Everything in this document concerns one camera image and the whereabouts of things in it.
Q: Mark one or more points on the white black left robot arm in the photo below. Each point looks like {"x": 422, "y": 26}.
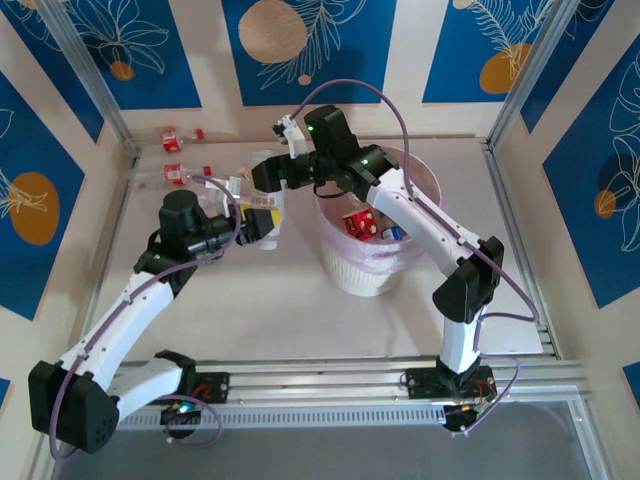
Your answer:
{"x": 125, "y": 315}

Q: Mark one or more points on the aluminium side rail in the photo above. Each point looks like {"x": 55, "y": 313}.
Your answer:
{"x": 520, "y": 250}

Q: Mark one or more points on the white round bin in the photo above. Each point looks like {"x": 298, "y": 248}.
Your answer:
{"x": 357, "y": 280}

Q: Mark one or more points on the aluminium frame post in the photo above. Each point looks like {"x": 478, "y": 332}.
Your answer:
{"x": 527, "y": 65}
{"x": 81, "y": 55}

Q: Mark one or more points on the red Qoo label bottle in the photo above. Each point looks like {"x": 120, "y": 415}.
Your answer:
{"x": 357, "y": 225}

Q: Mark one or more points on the black base electronics board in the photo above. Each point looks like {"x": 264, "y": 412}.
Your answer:
{"x": 215, "y": 387}
{"x": 420, "y": 382}

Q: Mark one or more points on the large clear bottle white label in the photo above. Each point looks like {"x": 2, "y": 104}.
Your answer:
{"x": 267, "y": 202}

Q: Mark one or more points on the aluminium front rail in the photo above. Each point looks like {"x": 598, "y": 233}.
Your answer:
{"x": 310, "y": 380}

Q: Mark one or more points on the white bin with plastic liner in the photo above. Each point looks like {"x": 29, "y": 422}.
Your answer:
{"x": 425, "y": 185}

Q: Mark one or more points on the clear cola bottle red cap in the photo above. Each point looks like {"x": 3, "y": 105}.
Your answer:
{"x": 172, "y": 173}
{"x": 170, "y": 141}

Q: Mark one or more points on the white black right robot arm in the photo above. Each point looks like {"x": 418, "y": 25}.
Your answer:
{"x": 425, "y": 220}

